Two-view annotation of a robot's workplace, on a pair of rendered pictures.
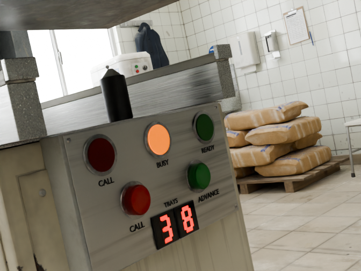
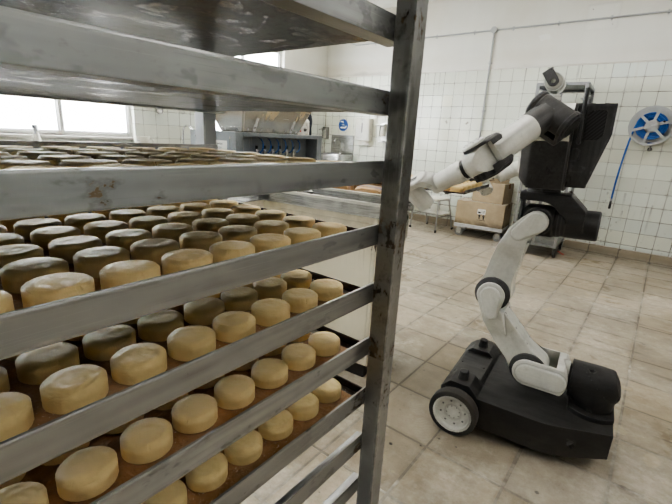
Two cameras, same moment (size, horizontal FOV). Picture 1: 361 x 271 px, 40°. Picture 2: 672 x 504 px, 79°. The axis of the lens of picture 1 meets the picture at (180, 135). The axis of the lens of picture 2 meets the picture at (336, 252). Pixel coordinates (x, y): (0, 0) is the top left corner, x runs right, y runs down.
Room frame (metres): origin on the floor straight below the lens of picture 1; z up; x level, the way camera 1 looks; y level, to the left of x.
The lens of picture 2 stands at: (-1.32, 0.64, 1.19)
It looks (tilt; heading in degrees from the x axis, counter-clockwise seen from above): 16 degrees down; 350
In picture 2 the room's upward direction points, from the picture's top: 3 degrees clockwise
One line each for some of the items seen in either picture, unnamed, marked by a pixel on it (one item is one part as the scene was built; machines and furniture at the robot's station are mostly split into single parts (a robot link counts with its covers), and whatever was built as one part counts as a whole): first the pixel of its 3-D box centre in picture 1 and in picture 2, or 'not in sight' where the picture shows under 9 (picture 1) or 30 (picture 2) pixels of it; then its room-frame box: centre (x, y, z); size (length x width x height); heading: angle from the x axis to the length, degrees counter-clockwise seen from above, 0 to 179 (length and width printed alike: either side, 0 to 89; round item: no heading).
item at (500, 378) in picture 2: not in sight; (529, 383); (0.08, -0.48, 0.19); 0.64 x 0.52 x 0.33; 48
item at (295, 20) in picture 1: (297, 28); not in sight; (4.86, -1.31, 1.37); 0.27 x 0.02 x 0.40; 43
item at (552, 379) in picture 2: not in sight; (541, 367); (0.06, -0.51, 0.28); 0.21 x 0.20 x 0.13; 48
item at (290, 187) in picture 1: (269, 177); not in sight; (4.59, -0.73, 0.06); 1.20 x 0.80 x 0.11; 45
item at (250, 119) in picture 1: (263, 116); not in sight; (4.57, -0.78, 0.62); 0.72 x 0.42 x 0.17; 49
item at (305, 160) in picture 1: (295, 160); not in sight; (4.39, -0.95, 0.19); 0.72 x 0.42 x 0.15; 137
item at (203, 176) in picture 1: (197, 176); not in sight; (0.57, -0.01, 0.76); 0.03 x 0.02 x 0.03; 138
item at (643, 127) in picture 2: not in sight; (642, 160); (2.59, -3.30, 1.10); 0.41 x 0.17 x 1.10; 43
